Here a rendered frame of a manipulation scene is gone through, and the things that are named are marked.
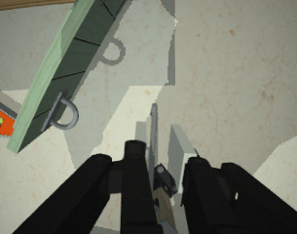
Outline orange spirit level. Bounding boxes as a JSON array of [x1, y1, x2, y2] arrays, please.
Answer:
[[0, 102, 18, 136]]

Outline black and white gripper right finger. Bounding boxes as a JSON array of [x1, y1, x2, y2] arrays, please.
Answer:
[[167, 124, 297, 234]]

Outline brown wooden cabinet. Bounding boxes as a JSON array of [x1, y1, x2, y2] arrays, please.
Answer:
[[0, 0, 127, 154]]

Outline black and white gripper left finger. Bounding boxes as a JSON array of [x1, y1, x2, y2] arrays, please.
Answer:
[[12, 121, 164, 234]]

